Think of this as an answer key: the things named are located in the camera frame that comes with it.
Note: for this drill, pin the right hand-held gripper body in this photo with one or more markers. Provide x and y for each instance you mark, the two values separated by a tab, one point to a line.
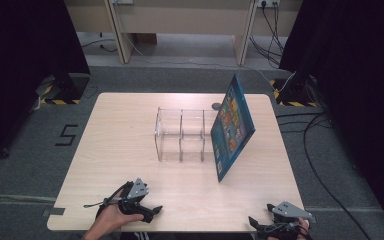
285	222

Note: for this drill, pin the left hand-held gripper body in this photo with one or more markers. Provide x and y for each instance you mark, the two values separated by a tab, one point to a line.
134	199

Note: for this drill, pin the clear acrylic book rack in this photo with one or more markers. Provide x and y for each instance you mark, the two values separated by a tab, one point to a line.
183	135

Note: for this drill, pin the blue children's picture book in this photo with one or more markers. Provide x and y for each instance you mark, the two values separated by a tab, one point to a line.
232	128

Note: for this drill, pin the person's right hand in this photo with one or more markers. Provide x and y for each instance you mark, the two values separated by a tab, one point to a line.
305	226

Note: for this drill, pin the person's left hand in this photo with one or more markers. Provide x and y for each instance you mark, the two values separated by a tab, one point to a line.
115	218

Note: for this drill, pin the grey tape piece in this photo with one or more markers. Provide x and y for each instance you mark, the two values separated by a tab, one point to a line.
54	211
314	220

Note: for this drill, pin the black round table grommet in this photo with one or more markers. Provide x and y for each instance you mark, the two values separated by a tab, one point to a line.
215	106

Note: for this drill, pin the black stand base striped tape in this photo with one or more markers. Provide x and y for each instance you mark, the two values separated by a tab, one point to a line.
68	87
293	92

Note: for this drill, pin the black curtain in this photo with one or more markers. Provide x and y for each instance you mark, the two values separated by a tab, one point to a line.
356	83
23	66

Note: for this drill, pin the brown box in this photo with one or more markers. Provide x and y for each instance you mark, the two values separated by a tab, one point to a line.
145	38

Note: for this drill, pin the beige wooden desk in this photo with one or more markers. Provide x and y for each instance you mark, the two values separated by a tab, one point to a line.
180	20

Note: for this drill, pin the white power strip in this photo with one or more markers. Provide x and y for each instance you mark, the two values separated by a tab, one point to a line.
268	2

